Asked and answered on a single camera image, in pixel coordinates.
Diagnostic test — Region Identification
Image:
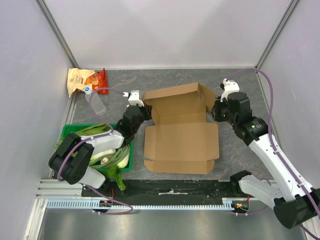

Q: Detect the white green bok choy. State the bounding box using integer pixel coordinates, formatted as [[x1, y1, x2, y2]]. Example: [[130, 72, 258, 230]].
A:
[[89, 148, 131, 169]]

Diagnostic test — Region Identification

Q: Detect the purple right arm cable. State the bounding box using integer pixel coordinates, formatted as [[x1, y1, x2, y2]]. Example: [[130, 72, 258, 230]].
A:
[[226, 67, 320, 240]]

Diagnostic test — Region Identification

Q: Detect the beige chip bag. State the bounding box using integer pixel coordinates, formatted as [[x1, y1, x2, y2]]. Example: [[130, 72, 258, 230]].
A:
[[66, 68, 96, 97]]

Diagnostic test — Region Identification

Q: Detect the light blue cable duct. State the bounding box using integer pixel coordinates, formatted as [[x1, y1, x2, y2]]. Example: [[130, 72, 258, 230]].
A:
[[46, 197, 250, 210]]

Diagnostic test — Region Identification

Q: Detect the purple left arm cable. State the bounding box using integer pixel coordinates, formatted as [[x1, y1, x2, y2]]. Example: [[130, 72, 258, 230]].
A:
[[56, 87, 135, 215]]

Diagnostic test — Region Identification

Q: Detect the green plastic crate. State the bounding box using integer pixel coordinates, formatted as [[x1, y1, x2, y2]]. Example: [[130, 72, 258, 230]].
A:
[[55, 123, 134, 172]]

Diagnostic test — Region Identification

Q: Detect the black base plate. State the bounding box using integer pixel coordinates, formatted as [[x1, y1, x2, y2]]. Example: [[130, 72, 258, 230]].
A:
[[98, 179, 254, 206]]

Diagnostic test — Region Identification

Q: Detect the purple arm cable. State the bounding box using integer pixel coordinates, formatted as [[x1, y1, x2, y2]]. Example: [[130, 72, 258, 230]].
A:
[[226, 67, 320, 240], [56, 87, 135, 215]]

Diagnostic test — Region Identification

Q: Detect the brown cardboard box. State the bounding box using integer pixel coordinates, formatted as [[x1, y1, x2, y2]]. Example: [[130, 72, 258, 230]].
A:
[[143, 82, 220, 174]]

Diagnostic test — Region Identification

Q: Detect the green leafy lettuce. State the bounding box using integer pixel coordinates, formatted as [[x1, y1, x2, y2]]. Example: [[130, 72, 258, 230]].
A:
[[101, 165, 126, 191]]

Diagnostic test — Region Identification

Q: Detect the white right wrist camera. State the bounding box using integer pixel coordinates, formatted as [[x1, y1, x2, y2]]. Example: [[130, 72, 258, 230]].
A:
[[220, 78, 240, 102]]

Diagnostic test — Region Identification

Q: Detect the red chip bag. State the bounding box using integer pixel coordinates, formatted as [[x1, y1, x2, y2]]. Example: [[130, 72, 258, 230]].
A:
[[85, 69, 109, 91]]

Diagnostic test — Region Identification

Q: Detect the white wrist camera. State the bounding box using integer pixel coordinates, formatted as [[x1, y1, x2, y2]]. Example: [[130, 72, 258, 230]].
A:
[[123, 90, 145, 107], [220, 78, 240, 102]]

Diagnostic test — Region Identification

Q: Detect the clear plastic water bottle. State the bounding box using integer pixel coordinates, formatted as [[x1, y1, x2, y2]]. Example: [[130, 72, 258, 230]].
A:
[[84, 86, 107, 116]]

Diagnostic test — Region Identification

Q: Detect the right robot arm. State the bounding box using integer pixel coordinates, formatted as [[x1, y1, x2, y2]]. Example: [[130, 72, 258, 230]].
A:
[[211, 92, 320, 229]]

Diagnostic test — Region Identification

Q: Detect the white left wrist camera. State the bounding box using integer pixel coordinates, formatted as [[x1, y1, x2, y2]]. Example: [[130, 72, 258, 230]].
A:
[[123, 90, 145, 107]]

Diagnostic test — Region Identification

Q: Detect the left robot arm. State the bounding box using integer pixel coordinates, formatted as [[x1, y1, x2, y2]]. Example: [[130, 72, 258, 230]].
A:
[[48, 104, 152, 197]]

